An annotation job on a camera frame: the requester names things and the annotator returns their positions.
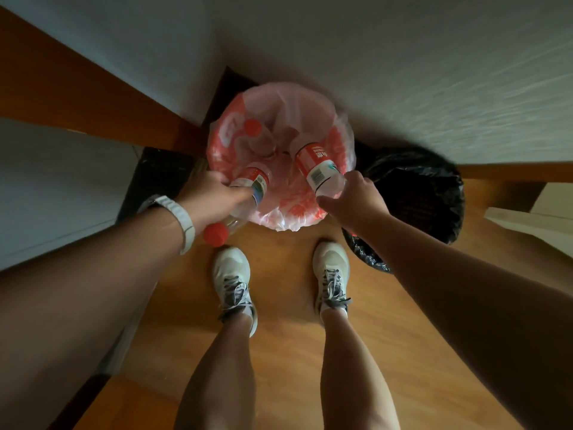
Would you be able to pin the white wrist watch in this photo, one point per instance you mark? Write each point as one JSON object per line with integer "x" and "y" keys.
{"x": 181, "y": 217}

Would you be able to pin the brown wooden ledge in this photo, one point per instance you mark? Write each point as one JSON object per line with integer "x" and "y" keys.
{"x": 515, "y": 171}

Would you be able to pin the person's right hand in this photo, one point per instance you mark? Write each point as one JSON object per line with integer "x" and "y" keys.
{"x": 358, "y": 205}

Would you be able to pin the person's left thumb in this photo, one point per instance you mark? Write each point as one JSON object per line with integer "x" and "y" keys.
{"x": 241, "y": 197}

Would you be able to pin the person's left forearm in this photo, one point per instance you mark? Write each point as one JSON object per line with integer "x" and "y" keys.
{"x": 80, "y": 300}

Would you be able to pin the person's right forearm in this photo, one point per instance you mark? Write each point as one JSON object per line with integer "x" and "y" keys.
{"x": 474, "y": 308}

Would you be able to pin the person's left leg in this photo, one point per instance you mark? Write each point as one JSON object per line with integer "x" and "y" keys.
{"x": 221, "y": 380}

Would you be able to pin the clear red-cap plastic bottle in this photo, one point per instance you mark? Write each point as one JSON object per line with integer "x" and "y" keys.
{"x": 257, "y": 134}

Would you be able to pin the brown wooden rail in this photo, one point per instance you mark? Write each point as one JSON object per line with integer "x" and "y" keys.
{"x": 89, "y": 93}

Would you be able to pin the white furniture panel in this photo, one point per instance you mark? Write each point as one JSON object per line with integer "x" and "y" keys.
{"x": 532, "y": 223}

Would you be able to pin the person's left white sneaker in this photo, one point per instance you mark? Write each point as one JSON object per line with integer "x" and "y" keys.
{"x": 232, "y": 273}

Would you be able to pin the person's right leg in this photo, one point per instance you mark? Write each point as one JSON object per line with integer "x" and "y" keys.
{"x": 351, "y": 376}

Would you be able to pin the person's right white sneaker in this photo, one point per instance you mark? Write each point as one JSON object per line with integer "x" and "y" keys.
{"x": 331, "y": 268}

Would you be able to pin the person's right thumb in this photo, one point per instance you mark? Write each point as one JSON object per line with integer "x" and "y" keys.
{"x": 329, "y": 203}

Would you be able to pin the person's white sneaker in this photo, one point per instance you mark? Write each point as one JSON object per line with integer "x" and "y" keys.
{"x": 232, "y": 273}
{"x": 331, "y": 268}

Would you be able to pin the bin with red-white plastic bag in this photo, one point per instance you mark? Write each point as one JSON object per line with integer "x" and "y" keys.
{"x": 286, "y": 205}

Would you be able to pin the bin with black plastic bag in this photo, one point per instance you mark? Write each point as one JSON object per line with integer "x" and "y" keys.
{"x": 416, "y": 192}

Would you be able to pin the clear red-label plastic bottle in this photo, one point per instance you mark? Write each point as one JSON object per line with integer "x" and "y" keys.
{"x": 250, "y": 185}
{"x": 317, "y": 167}

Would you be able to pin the person's left hand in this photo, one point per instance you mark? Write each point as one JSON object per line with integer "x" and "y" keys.
{"x": 206, "y": 196}

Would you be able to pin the person's leg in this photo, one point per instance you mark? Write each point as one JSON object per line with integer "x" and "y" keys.
{"x": 221, "y": 380}
{"x": 351, "y": 376}

